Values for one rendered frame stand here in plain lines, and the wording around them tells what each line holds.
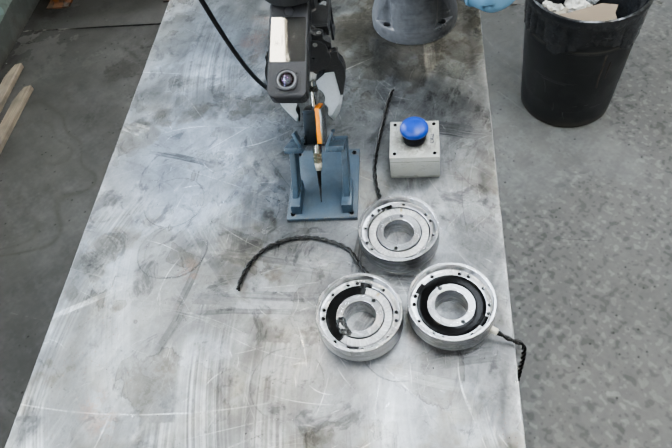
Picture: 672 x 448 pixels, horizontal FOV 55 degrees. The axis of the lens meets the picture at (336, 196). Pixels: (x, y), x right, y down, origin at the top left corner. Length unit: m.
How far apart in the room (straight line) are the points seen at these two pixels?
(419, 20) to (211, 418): 0.71
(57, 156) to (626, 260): 1.81
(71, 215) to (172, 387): 1.41
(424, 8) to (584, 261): 0.96
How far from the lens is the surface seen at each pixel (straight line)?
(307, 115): 0.86
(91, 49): 2.78
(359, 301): 0.81
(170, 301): 0.90
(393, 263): 0.82
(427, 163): 0.92
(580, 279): 1.82
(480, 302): 0.80
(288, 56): 0.74
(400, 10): 1.13
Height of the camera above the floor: 1.53
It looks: 52 degrees down
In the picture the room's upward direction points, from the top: 11 degrees counter-clockwise
